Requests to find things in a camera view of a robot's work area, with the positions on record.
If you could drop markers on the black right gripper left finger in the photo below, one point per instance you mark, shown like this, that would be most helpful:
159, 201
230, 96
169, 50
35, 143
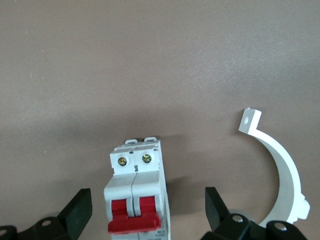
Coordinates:
72, 215

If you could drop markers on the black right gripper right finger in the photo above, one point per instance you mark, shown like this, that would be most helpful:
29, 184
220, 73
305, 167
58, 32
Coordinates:
217, 215

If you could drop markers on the white circuit breaker red levers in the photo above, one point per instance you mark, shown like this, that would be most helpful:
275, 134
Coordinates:
135, 190

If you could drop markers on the small white curved clamp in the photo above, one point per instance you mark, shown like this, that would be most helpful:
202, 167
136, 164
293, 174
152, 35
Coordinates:
282, 170

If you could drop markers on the brown table mat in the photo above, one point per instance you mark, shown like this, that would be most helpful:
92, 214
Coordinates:
125, 62

